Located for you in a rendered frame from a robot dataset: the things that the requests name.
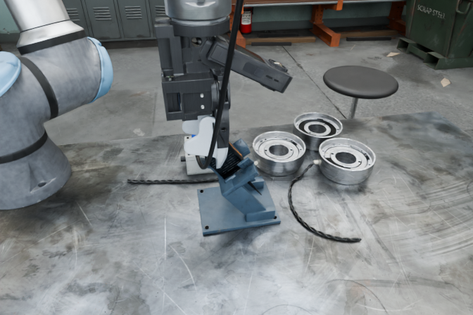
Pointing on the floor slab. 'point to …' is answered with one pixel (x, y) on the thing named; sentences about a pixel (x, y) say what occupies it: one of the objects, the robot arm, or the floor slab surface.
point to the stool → (360, 84)
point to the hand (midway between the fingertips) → (221, 153)
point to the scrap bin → (439, 22)
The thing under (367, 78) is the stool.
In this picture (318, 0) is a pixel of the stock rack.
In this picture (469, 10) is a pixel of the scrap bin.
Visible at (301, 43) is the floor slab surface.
